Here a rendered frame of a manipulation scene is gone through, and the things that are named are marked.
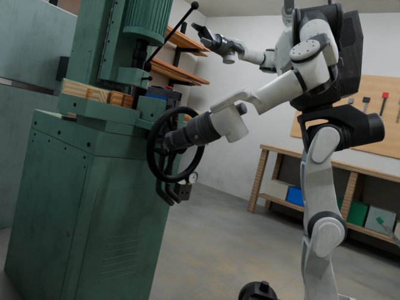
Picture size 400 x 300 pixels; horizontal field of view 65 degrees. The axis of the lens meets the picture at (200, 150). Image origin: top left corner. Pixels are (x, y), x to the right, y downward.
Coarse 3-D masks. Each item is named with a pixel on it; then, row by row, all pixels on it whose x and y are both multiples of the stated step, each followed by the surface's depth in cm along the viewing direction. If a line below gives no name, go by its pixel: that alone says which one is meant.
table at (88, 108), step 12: (60, 96) 116; (72, 96) 110; (60, 108) 115; (72, 108) 109; (84, 108) 104; (96, 108) 106; (108, 108) 110; (120, 108) 113; (108, 120) 111; (120, 120) 115; (132, 120) 118; (144, 120) 117
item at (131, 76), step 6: (120, 72) 136; (126, 72) 133; (132, 72) 131; (138, 72) 129; (144, 72) 132; (120, 78) 136; (126, 78) 133; (132, 78) 130; (138, 78) 130; (126, 84) 134; (132, 84) 130; (138, 84) 131; (144, 84) 133
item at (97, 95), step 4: (96, 92) 109; (100, 92) 108; (104, 92) 110; (92, 96) 110; (96, 96) 109; (100, 96) 109; (104, 96) 110; (96, 100) 109; (100, 100) 109; (104, 100) 110
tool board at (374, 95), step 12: (360, 84) 379; (372, 84) 372; (384, 84) 364; (396, 84) 357; (360, 96) 378; (372, 96) 371; (384, 96) 361; (396, 96) 356; (360, 108) 377; (372, 108) 370; (384, 108) 363; (396, 108) 355; (312, 120) 409; (324, 120) 400; (384, 120) 362; (396, 120) 353; (300, 132) 417; (396, 132) 354; (372, 144) 367; (384, 144) 360; (396, 144) 353; (396, 156) 352
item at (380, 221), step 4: (380, 220) 236; (380, 224) 236; (384, 224) 235; (384, 228) 235; (388, 228) 233; (388, 232) 233; (392, 232) 233; (392, 236) 232; (396, 240) 230; (396, 244) 230
